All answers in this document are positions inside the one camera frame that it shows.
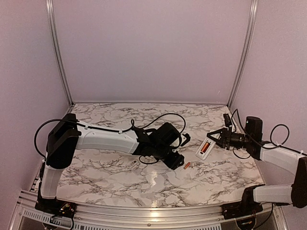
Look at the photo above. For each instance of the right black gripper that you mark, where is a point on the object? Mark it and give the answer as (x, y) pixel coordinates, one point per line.
(225, 140)

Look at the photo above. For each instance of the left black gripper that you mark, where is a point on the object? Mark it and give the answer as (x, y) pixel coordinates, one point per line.
(175, 163)

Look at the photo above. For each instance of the white remote control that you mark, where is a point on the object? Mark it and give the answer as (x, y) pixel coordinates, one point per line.
(202, 155)

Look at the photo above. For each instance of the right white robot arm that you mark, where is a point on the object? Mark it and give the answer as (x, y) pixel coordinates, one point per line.
(278, 155)

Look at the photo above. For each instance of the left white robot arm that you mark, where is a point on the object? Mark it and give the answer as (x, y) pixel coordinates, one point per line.
(70, 135)

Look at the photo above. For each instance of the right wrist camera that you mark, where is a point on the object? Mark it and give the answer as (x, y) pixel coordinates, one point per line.
(227, 120)

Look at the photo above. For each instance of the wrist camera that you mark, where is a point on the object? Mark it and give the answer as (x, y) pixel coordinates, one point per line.
(185, 138)
(227, 120)

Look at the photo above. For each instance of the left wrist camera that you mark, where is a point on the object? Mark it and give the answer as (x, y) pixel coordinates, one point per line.
(185, 138)

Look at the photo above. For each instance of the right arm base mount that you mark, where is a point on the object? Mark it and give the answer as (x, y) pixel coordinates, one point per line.
(246, 206)

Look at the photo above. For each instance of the right aluminium frame post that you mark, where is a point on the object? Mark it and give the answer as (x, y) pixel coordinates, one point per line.
(244, 55)

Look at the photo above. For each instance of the aluminium frame post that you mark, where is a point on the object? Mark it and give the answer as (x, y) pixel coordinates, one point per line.
(244, 55)
(56, 47)

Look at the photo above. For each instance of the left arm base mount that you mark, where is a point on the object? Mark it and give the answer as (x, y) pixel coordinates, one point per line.
(56, 207)

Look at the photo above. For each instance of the front aluminium rail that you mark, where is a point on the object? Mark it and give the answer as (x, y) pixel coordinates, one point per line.
(101, 217)

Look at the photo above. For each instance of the left aluminium frame post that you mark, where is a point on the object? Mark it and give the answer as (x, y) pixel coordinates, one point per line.
(56, 47)

